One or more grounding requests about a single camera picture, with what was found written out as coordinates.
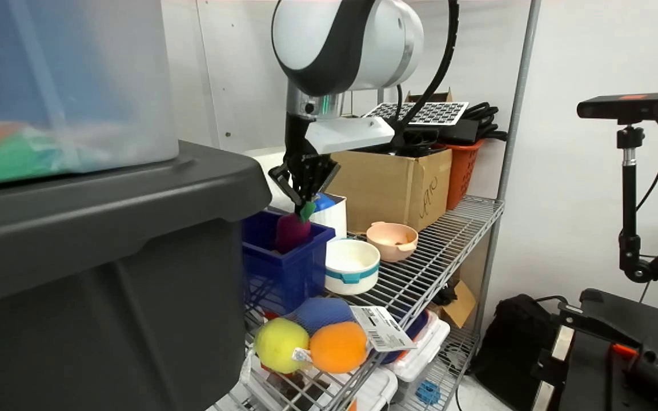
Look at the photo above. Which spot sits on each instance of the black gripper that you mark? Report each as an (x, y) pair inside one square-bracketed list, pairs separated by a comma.
[(301, 167)]

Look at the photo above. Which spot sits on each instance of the magenta radish toy green leaves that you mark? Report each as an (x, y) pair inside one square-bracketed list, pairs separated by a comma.
[(292, 230)]

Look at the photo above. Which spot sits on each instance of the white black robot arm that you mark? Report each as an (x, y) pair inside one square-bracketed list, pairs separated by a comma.
[(328, 49)]

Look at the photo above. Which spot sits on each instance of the white teal-striped bowl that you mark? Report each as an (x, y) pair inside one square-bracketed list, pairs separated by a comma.
[(349, 265)]

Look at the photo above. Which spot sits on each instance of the pink plastic bowl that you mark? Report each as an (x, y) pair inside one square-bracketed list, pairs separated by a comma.
[(394, 241)]

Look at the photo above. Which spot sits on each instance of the white carton with blue label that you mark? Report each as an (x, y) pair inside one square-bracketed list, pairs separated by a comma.
[(331, 213)]

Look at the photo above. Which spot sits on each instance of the blue plastic bin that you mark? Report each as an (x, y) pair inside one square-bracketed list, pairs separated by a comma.
[(282, 282)]

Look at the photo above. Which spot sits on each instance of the brown cardboard box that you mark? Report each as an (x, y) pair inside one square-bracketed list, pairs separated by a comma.
[(391, 187)]

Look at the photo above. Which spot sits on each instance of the blue foam egg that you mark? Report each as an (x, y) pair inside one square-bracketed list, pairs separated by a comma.
[(321, 312)]

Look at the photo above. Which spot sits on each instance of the black keyboard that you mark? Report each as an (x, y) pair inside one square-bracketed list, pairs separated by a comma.
[(431, 115)]

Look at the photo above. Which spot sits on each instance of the yellow foam egg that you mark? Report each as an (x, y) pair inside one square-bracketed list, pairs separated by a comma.
[(276, 343)]

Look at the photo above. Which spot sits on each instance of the orange plastic bin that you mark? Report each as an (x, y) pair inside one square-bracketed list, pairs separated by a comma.
[(463, 165)]

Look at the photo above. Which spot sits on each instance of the orange foam egg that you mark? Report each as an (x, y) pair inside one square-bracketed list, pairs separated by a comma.
[(339, 347)]

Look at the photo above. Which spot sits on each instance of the white barcode product tag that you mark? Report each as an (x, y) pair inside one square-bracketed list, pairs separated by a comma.
[(383, 332)]

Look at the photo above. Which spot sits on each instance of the dark grey storage tote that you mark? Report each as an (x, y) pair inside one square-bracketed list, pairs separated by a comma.
[(121, 290)]

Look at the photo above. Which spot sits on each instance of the white lidded storage box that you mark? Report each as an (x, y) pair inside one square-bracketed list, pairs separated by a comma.
[(427, 343)]

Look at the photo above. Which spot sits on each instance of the clear plastic storage bin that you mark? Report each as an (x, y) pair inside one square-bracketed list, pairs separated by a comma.
[(82, 87)]

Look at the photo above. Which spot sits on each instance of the black bag on floor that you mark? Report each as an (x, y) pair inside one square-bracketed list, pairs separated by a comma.
[(509, 350)]

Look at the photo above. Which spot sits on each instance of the black case with orange clip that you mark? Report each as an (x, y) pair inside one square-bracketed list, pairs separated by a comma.
[(603, 356)]

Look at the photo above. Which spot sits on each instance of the wire shelf rack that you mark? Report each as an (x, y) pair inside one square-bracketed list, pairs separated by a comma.
[(440, 254)]

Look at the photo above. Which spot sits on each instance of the black camera on stand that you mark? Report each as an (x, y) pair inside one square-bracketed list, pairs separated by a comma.
[(626, 109)]

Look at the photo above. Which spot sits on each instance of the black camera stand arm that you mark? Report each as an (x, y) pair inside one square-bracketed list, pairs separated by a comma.
[(628, 243)]

